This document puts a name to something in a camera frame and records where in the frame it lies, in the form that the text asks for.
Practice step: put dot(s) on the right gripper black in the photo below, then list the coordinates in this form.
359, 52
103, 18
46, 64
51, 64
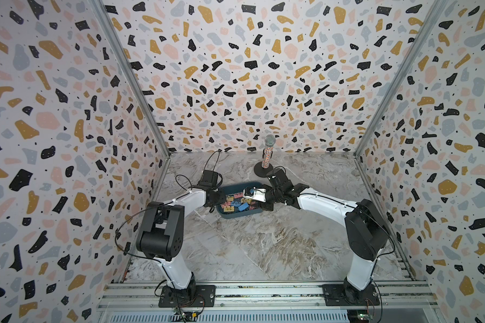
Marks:
266, 207

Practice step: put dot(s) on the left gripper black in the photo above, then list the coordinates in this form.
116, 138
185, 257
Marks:
222, 198

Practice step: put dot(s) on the blue binder clip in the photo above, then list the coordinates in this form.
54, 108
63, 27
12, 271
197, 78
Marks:
243, 207

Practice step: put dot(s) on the teal plastic storage box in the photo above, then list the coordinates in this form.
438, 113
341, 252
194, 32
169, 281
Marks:
235, 197

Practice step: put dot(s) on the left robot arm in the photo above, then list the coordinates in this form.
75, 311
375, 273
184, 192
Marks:
161, 234

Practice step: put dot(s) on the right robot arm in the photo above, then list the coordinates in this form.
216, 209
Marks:
366, 230

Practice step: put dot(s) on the microphone on black stand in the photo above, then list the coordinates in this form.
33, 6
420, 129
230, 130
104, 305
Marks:
264, 167

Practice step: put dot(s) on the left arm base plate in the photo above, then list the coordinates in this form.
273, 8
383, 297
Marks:
186, 296

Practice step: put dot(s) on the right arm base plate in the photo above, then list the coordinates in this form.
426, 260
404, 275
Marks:
347, 295

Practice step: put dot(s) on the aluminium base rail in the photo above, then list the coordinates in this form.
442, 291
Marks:
272, 301

